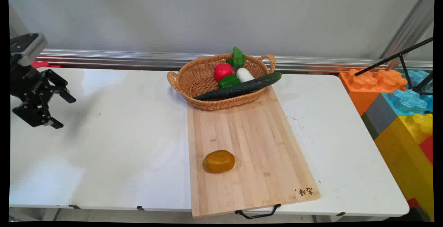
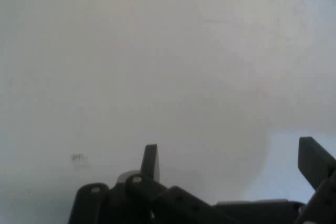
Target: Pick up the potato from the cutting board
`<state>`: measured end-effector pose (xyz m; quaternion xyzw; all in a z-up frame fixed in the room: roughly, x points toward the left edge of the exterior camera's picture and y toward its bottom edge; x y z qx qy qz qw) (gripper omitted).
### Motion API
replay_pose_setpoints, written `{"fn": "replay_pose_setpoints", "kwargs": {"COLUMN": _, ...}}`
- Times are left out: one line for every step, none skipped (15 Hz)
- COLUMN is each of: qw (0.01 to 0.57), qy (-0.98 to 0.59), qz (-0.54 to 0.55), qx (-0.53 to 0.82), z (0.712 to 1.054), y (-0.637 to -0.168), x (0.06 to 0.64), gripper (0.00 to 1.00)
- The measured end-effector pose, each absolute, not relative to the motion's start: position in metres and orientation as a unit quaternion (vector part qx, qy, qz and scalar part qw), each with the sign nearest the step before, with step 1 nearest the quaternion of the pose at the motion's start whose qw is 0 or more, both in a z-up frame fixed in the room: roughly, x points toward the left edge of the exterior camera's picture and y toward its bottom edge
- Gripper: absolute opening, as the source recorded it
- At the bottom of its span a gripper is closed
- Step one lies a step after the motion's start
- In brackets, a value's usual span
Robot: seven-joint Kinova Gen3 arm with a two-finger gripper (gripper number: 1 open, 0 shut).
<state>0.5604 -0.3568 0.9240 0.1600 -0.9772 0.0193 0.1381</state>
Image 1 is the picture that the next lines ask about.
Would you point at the green toy leafy vegetable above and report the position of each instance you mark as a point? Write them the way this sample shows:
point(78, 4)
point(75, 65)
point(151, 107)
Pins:
point(238, 58)

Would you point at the aluminium rail along wall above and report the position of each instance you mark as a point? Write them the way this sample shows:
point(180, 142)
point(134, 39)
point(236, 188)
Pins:
point(121, 59)

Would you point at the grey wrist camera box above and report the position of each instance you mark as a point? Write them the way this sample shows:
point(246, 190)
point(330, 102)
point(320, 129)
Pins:
point(29, 48)

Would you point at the grey giant building block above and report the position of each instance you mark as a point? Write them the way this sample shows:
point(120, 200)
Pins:
point(380, 114)

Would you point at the wooden cutting board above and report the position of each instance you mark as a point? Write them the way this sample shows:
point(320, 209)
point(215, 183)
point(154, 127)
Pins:
point(249, 144)

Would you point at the red giant building block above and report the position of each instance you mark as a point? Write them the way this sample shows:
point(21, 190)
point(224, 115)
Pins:
point(427, 149)

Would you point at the orange giant building block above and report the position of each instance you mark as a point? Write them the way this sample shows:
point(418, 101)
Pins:
point(361, 87)

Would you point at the red toy tomato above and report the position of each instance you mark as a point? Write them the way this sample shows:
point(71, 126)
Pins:
point(222, 72)

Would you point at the green toy bell pepper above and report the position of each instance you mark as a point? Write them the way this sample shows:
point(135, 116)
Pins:
point(228, 81)

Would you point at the woven wicker basket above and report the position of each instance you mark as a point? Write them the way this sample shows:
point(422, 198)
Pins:
point(197, 78)

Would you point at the aluminium frame post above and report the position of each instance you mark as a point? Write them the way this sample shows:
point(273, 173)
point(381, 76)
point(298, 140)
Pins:
point(412, 23)

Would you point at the small red object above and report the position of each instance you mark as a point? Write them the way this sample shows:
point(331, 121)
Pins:
point(41, 64)

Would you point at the brown toy potato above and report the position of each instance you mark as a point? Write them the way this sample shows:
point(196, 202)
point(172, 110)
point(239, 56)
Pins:
point(219, 161)

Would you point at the white toy radish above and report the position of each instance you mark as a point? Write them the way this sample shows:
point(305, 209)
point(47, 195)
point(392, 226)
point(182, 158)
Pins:
point(244, 75)

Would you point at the black tripod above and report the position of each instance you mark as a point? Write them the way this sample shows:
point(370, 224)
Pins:
point(391, 58)

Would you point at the dark green toy cucumber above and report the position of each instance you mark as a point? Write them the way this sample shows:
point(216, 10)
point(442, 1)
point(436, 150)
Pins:
point(242, 87)

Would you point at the yellow giant building block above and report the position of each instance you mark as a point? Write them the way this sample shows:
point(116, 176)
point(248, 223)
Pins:
point(405, 157)

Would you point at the blue giant building block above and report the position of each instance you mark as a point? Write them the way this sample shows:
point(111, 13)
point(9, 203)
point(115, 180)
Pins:
point(410, 100)

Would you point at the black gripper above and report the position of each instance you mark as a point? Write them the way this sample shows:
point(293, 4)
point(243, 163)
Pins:
point(26, 83)

